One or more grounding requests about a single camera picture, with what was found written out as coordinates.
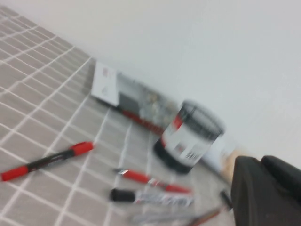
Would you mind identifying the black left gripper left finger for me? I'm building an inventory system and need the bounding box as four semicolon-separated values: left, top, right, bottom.
231;154;301;226

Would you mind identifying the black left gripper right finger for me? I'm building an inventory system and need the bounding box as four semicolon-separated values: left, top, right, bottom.
261;154;301;181

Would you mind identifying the red black marker pen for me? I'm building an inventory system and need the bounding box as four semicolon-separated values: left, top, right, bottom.
0;141;95;182

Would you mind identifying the small white black-capped pen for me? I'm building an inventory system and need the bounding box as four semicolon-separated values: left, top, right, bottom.
220;190;233;207

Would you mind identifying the black mesh pen holder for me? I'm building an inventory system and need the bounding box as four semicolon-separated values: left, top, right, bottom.
152;99;227;175

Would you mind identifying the silver pen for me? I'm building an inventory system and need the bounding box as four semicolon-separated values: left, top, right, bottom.
130;208;191;226

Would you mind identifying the red gel pen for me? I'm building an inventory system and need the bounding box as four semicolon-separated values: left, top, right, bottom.
112;167;192;194

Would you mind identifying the red black striped pencil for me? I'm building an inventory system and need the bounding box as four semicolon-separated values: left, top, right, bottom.
183;206;223;226

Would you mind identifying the black capped labelled marker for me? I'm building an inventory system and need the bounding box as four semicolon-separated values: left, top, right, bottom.
110;187;195;209

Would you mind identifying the office photo brochure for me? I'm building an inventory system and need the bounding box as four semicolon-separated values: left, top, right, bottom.
90;60;181;135

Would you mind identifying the grey white checked tablecloth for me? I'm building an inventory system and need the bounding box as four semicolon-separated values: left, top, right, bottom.
0;6;236;226

